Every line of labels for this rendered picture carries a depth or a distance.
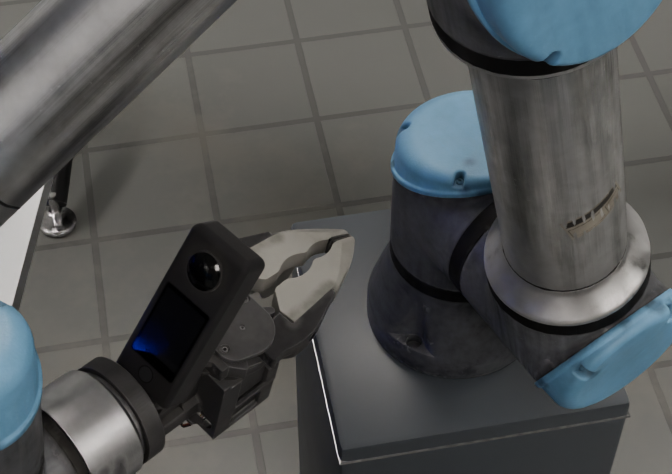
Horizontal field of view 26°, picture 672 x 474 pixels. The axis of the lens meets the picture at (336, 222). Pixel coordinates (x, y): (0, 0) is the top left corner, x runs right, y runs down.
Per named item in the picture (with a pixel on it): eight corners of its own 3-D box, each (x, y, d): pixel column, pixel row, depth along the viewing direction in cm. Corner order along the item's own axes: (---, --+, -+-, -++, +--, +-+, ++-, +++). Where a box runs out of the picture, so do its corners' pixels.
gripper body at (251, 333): (203, 321, 102) (67, 416, 95) (218, 247, 95) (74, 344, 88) (279, 394, 99) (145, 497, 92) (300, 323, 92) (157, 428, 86)
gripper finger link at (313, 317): (297, 274, 98) (203, 341, 94) (301, 258, 97) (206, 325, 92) (346, 319, 97) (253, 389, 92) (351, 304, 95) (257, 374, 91)
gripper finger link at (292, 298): (336, 276, 104) (243, 344, 99) (353, 225, 100) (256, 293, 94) (367, 304, 103) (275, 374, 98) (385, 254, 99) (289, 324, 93)
